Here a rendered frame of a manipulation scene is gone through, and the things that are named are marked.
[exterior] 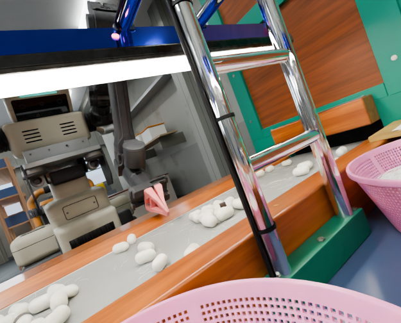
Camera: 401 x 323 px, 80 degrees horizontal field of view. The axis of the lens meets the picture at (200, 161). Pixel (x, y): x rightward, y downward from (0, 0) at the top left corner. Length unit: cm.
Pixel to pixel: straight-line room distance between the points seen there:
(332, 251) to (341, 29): 61
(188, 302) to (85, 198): 87
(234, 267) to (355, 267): 16
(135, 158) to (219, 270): 43
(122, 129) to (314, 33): 61
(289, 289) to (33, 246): 120
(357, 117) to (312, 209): 40
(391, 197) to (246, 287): 22
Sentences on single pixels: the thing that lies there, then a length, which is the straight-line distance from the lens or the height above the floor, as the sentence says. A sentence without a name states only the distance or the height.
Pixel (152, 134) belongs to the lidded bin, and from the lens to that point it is 487.
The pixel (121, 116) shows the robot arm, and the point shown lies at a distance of 71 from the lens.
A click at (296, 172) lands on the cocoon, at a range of 59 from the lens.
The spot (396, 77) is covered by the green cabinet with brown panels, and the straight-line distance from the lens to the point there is 75.
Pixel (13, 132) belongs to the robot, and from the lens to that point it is 108.
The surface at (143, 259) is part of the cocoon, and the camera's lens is 42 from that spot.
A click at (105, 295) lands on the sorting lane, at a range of 39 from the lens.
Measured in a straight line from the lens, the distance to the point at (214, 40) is 49.
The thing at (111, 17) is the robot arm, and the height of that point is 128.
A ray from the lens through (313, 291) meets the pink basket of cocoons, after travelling 19.
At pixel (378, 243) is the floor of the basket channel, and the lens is 42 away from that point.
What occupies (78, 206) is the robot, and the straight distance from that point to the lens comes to 105.
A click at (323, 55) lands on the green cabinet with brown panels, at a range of 83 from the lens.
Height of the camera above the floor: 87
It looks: 2 degrees down
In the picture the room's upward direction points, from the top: 21 degrees counter-clockwise
